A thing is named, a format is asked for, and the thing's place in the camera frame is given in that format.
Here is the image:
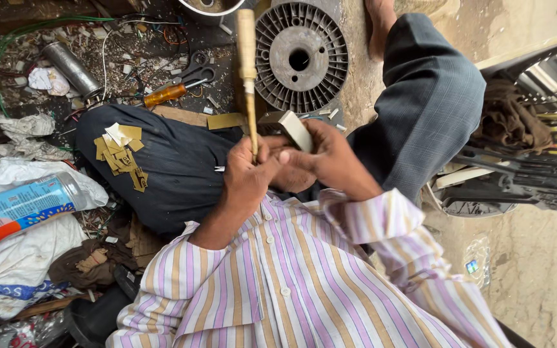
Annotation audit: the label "person's right hand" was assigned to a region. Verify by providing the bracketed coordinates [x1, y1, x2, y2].
[269, 118, 384, 202]

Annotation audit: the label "person's left hand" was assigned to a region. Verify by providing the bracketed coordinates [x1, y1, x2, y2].
[223, 135, 285, 205]

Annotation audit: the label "grey metal block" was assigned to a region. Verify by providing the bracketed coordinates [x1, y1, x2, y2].
[258, 110, 314, 154]

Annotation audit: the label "wooden handled tool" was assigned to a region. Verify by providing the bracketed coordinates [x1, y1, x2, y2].
[235, 9, 260, 164]

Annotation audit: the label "yellow paper strip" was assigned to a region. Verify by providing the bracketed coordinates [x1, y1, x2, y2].
[206, 112, 246, 131]

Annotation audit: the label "brown cardboard piece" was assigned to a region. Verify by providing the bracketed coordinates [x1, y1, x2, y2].
[152, 105, 210, 128]

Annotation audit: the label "person's dark trousers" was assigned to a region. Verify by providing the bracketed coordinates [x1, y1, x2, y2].
[75, 13, 487, 238]

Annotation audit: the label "pile of yellow paper pieces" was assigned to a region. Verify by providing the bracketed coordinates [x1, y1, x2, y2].
[93, 122, 149, 193]

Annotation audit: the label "person's striped shirt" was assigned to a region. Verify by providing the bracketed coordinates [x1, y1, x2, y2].
[106, 188, 513, 348]

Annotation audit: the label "round metal bowl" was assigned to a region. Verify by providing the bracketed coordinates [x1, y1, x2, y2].
[177, 0, 249, 18]

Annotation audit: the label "person's bare foot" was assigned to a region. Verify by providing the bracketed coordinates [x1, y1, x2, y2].
[364, 0, 398, 62]

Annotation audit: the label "silver metal cylinder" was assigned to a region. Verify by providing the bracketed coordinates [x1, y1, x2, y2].
[42, 42, 103, 101]

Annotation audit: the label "brown cloth rag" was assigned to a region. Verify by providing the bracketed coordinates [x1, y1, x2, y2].
[48, 239, 136, 291]

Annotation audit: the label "crumpled white paper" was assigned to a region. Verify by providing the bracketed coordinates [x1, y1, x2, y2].
[27, 67, 71, 97]

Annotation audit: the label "black plastic container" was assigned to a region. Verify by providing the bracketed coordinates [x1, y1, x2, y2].
[63, 284, 135, 348]

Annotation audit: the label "clear plastic wrapper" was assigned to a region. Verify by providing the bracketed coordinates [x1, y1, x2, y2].
[461, 234, 493, 292]

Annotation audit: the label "dark brown cloth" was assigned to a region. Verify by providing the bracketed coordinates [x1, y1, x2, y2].
[471, 79, 555, 156]

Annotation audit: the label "clear jar with blue label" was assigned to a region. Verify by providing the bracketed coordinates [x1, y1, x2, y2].
[0, 171, 89, 245]

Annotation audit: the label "black plastic crate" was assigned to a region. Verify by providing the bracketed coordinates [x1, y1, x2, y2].
[432, 38, 557, 219]

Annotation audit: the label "white woven sack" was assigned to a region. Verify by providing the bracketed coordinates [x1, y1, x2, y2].
[0, 157, 110, 327]

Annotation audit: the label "grey plastic wire spool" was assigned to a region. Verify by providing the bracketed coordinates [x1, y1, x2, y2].
[254, 1, 350, 115]

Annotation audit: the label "black handled scissors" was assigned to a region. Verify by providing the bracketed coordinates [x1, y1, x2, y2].
[171, 51, 217, 91]

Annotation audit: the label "orange handled screwdriver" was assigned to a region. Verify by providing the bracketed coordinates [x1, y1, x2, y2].
[142, 77, 208, 108]

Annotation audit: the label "thin white wire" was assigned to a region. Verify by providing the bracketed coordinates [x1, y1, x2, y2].
[100, 19, 182, 103]

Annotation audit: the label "green cable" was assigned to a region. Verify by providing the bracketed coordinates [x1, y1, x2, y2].
[0, 16, 116, 118]

